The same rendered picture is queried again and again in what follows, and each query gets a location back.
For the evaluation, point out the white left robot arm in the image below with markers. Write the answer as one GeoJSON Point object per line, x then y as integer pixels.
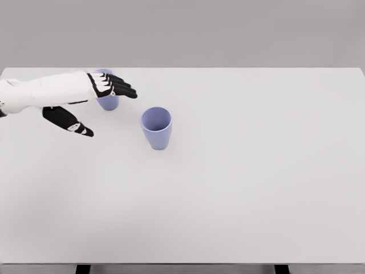
{"type": "Point", "coordinates": [15, 95]}

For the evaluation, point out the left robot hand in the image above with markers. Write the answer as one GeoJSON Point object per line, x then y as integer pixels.
{"type": "Point", "coordinates": [68, 88]}

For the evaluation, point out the lavender plastic cup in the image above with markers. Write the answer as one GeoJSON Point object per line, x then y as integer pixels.
{"type": "Point", "coordinates": [157, 128]}
{"type": "Point", "coordinates": [109, 103]}

